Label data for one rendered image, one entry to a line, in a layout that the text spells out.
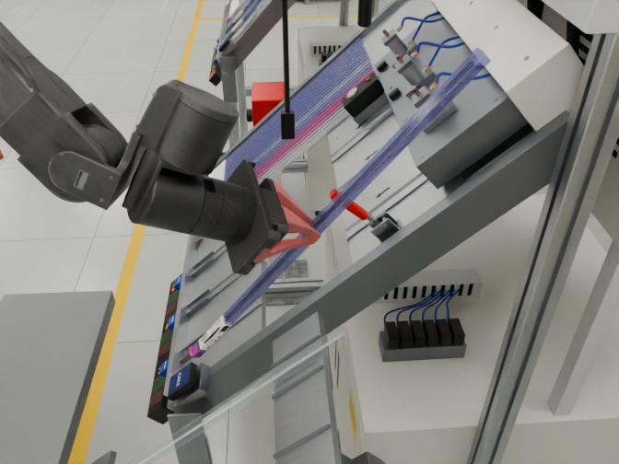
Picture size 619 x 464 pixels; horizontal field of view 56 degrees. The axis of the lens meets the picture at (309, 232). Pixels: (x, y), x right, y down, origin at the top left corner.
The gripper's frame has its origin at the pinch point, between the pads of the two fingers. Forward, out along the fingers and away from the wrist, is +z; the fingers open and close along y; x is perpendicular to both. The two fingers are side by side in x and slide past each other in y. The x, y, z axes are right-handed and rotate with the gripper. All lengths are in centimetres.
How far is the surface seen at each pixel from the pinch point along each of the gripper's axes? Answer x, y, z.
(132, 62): 176, 320, 98
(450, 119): -13.9, 11.4, 17.3
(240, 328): 31.0, 8.2, 12.7
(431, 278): 23, 20, 60
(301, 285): 69, 52, 70
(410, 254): 0.8, 1.2, 18.5
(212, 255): 42, 32, 19
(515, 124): -18.9, 6.4, 20.6
